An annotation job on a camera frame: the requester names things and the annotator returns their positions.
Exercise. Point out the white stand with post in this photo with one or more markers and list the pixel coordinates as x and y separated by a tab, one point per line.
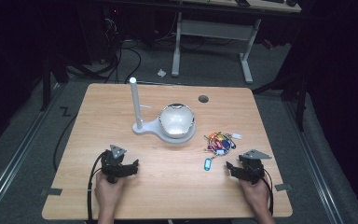
149	127

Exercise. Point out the white key tag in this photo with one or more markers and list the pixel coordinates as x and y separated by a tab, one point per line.
236	136

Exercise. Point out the silver metal bowl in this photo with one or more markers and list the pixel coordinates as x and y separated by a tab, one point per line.
176	120

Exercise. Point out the white-framed desk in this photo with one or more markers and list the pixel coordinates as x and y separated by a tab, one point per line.
217	29

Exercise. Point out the crumpled white paper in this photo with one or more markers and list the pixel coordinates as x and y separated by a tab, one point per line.
161	73

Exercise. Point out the pile of colourful key tags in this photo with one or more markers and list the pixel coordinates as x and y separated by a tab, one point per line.
220	143

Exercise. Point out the black metal stand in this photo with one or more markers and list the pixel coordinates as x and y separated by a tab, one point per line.
298	93
48	77

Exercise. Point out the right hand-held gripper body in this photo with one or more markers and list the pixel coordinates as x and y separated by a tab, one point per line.
251	166

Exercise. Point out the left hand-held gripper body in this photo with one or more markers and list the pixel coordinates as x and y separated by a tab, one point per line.
113	165

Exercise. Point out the person's left hand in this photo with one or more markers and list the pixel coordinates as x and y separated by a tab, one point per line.
108	193

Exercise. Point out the person's right hand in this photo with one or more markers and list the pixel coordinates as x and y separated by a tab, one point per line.
256	196

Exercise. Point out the grey tape strip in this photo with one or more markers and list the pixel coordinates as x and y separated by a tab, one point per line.
283	187
55	191

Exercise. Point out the teal key tag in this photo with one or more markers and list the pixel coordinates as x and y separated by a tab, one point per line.
208	164

